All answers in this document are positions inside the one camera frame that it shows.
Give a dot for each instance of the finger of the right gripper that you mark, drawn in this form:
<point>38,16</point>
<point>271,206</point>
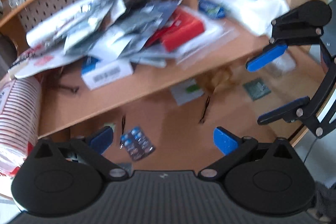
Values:
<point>301,26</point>
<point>303,109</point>

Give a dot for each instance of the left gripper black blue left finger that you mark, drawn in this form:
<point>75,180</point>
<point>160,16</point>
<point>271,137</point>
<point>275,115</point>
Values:
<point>90,149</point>

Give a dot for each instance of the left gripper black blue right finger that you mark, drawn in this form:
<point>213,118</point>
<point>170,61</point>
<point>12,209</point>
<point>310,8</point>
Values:
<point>235,150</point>

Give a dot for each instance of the blue capsule blister pack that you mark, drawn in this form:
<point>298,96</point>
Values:
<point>137,144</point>

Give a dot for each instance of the black hair clip left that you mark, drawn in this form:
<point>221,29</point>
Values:
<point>123,123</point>

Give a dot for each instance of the black hair clip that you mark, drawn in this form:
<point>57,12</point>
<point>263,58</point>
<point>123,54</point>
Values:
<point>123,123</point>
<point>207,103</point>

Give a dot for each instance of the black hair clip right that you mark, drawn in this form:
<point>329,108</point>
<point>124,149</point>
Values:
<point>207,103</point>

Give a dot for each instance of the white plastic bag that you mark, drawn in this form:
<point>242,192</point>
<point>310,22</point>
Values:
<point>255,15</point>

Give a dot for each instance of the crumpled brown wrapper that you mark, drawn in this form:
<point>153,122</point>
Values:
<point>218,80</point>

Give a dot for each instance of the white barcode box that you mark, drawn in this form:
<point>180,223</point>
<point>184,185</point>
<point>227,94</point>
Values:
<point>96,73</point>

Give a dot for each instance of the white green card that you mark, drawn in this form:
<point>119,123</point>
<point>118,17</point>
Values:
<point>186,91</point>

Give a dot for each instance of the stack of paper cups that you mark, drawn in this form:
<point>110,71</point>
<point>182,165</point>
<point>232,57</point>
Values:
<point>20,112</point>

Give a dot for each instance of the blue small packet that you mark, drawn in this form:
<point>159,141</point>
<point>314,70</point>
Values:
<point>212,10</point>

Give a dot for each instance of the red box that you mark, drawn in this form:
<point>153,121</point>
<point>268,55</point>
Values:
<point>180,29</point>

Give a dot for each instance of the pile of papers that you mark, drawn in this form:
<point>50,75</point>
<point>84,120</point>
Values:
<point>109,30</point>

